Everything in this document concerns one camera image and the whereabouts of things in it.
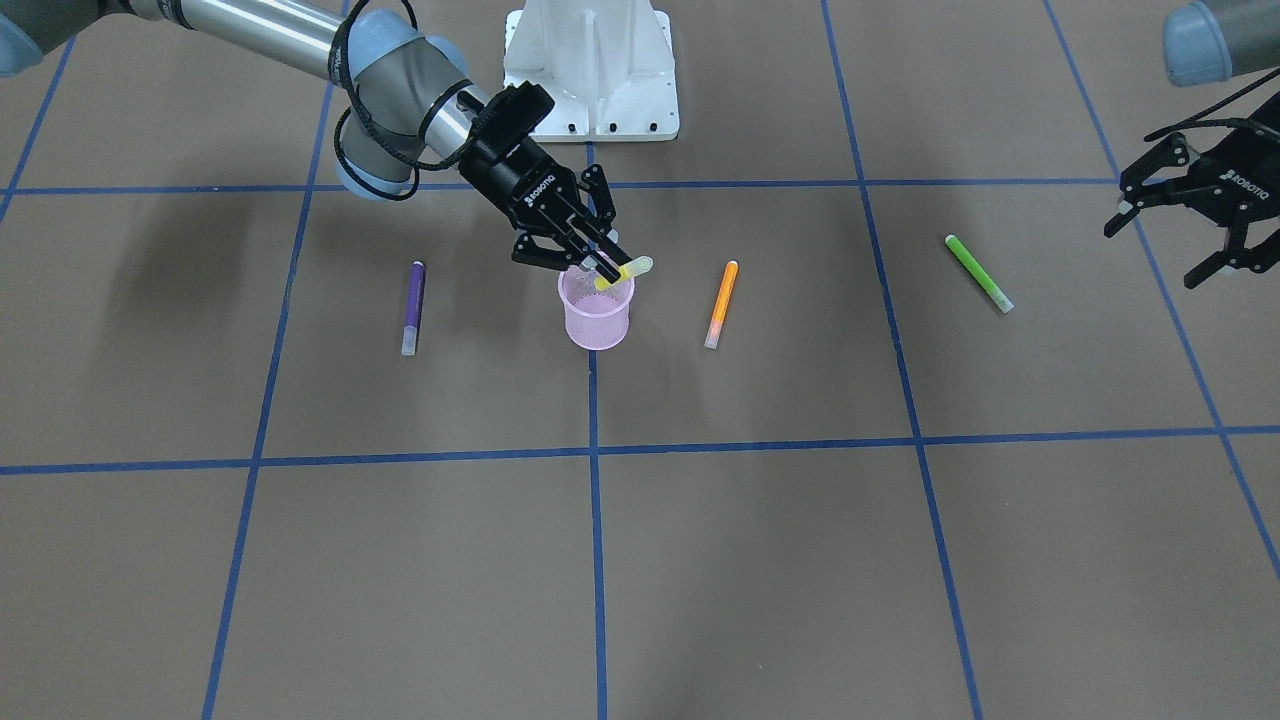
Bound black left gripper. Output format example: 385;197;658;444
1103;126;1279;290

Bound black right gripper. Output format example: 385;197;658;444
458;83;634;282

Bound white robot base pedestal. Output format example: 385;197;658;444
503;1;681;143

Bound orange marker pen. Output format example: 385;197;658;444
703;260;739;350

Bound yellow marker pen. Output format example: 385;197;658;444
594;256;654;291

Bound green marker pen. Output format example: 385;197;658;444
943;234;1015;314

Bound purple marker pen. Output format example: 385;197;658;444
399;260;426;357

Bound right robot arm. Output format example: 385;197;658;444
1;1;652;286

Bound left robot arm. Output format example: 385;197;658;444
1103;1;1279;290

